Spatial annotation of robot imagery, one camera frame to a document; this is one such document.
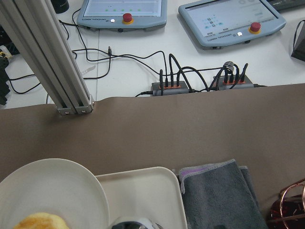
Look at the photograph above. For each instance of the tea bottle white cap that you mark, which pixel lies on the tea bottle white cap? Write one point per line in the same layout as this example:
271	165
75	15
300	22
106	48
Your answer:
134	223

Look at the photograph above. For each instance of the white tray bear drawing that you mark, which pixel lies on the white tray bear drawing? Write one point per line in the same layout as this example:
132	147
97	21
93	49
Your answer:
152	193

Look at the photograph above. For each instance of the tea bottle in rack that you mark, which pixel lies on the tea bottle in rack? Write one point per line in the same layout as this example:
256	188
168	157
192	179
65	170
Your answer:
291	206

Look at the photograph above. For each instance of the grey USB hub left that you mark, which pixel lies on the grey USB hub left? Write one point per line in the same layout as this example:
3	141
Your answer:
181	89

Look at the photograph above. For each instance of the grey usb hub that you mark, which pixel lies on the grey usb hub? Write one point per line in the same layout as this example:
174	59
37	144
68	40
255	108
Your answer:
247	83
181	89

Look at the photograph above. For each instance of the grey USB hub right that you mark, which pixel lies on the grey USB hub right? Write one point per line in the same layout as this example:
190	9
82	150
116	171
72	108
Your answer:
247	83

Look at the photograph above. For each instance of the grey folded cloth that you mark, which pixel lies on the grey folded cloth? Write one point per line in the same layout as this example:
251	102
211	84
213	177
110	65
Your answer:
220	196

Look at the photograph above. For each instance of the teach pendant tablet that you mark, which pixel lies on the teach pendant tablet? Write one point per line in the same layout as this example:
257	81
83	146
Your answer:
219	23
123	15

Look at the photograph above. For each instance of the white round plate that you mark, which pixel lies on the white round plate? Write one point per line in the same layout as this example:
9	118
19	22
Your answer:
56	186

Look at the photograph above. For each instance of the black thermos bottle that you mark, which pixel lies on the black thermos bottle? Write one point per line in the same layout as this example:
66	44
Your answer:
60	6

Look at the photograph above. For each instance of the glazed donut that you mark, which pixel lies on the glazed donut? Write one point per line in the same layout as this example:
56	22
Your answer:
42	220

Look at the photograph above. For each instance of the aluminium frame post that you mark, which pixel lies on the aluminium frame post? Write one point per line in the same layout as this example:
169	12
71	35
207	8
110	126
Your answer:
35	30

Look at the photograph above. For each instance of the copper wire bottle rack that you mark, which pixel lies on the copper wire bottle rack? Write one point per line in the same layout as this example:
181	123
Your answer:
292	190

